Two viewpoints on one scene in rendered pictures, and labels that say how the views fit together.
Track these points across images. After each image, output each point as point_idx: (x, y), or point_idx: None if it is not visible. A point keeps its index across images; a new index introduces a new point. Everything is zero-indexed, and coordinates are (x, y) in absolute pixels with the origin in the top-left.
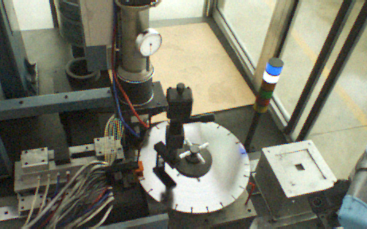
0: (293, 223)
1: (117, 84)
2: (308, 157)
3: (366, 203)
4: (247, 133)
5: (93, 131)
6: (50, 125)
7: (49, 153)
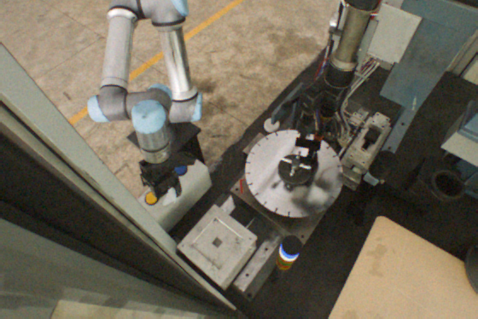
0: None
1: None
2: (213, 259)
3: (158, 88)
4: (289, 297)
5: None
6: None
7: (380, 135)
